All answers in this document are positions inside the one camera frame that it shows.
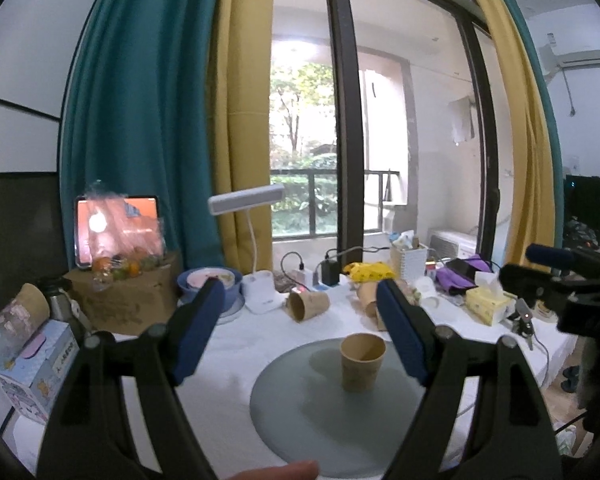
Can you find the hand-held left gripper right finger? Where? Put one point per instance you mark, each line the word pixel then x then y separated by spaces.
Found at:
pixel 404 332

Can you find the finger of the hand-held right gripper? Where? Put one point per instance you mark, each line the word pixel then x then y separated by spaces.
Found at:
pixel 525 281
pixel 550 256

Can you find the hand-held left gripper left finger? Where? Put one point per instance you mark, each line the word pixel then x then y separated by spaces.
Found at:
pixel 200 332

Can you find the brown paper cup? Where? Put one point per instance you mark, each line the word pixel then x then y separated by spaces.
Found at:
pixel 366 300
pixel 362 362
pixel 30 305
pixel 310 306

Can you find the person's left hand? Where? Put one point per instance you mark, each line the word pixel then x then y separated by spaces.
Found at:
pixel 275 471

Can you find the yellow tissue box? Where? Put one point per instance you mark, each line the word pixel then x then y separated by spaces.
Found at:
pixel 487 302

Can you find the white tablecloth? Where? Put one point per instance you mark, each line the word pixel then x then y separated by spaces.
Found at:
pixel 240 350

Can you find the white tape roll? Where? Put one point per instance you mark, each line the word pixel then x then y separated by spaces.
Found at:
pixel 426 292

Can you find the blue bowl with pink lid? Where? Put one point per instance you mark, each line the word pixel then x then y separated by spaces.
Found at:
pixel 200 280

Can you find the black monitor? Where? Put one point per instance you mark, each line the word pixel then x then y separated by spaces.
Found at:
pixel 587 207

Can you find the white woven basket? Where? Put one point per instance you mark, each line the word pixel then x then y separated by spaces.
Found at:
pixel 409 265

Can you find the yellow patterned cloth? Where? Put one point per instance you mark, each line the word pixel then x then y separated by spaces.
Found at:
pixel 367 272

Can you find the purple cloth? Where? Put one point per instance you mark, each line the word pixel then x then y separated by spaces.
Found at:
pixel 452 280

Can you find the white desk lamp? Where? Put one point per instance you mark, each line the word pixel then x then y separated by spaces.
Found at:
pixel 262 292

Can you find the cardboard box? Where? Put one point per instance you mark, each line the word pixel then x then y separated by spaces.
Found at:
pixel 130 305

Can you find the white outdoor appliance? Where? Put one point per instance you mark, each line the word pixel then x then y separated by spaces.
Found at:
pixel 455 245

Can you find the dark slippers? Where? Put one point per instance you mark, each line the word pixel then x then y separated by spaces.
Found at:
pixel 570 380

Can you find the black power adapter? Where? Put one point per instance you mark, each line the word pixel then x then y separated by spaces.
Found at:
pixel 330 272

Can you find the white charger plug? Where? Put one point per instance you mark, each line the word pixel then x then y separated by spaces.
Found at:
pixel 301 280

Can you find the clear plastic bag of fruit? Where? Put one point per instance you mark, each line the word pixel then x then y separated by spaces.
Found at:
pixel 125 240

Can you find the grey round glass turntable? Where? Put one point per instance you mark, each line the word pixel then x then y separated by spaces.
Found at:
pixel 300 410

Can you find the steel thermos flask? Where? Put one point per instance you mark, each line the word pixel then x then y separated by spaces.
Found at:
pixel 60 307

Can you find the tablet with orange screen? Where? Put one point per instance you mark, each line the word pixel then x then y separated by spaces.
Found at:
pixel 87 240

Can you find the yellow curtain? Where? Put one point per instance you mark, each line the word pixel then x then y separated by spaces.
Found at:
pixel 245 85
pixel 515 110

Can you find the hanging white cloth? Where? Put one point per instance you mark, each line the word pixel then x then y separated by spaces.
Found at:
pixel 461 121

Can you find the blue cartoon tissue box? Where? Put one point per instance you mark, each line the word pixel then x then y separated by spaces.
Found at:
pixel 32 375

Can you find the black balcony railing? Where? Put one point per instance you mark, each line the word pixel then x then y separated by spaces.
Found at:
pixel 310 174

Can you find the white wall air conditioner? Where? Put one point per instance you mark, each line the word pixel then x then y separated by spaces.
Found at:
pixel 585 57

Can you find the black window frame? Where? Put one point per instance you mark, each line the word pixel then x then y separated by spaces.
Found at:
pixel 347 110

